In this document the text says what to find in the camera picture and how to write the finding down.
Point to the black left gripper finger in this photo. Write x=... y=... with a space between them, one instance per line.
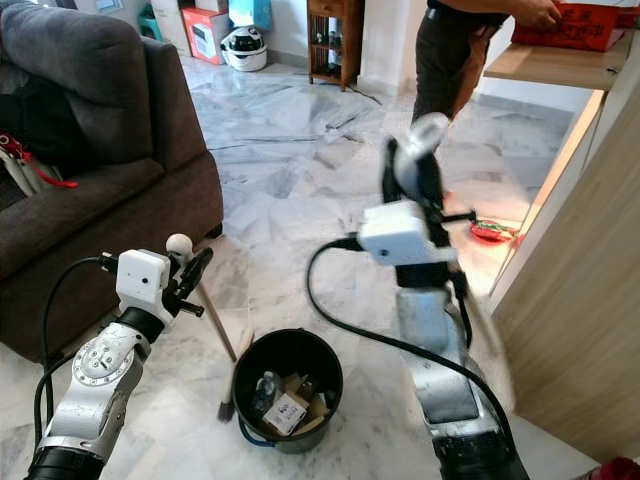
x=203 y=268

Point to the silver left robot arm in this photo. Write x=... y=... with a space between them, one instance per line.
x=100 y=375

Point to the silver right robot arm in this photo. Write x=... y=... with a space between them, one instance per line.
x=445 y=380

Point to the red snack packet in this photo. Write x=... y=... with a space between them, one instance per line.
x=495 y=232

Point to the clear plastic bottle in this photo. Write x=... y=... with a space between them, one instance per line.
x=266 y=392

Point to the person in dark trousers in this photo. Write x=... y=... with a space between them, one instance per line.
x=445 y=60

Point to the black round bucket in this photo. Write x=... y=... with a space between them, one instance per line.
x=320 y=365

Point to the brown cardboard scrap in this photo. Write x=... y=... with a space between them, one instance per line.
x=305 y=385

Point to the small white carton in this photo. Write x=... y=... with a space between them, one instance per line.
x=288 y=412

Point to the light wooden cabinet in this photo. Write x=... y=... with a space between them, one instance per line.
x=580 y=300

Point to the dark grey sofa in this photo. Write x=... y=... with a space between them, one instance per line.
x=100 y=100

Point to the small brown wooden shelf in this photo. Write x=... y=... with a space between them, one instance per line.
x=335 y=8

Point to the black cloth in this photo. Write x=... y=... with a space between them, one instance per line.
x=40 y=115

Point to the red cardboard box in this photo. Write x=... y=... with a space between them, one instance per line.
x=570 y=25

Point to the white round cooker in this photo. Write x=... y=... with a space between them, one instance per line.
x=244 y=48

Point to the red appliance carton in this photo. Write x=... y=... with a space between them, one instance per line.
x=205 y=38

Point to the light blue box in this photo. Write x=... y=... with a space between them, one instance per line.
x=250 y=10

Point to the red plastic item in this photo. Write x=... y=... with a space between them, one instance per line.
x=618 y=470

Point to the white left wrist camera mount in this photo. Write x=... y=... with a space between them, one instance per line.
x=142 y=280

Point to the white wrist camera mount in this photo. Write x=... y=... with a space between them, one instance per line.
x=142 y=280
x=395 y=235

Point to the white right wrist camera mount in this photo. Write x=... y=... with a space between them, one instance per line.
x=395 y=235

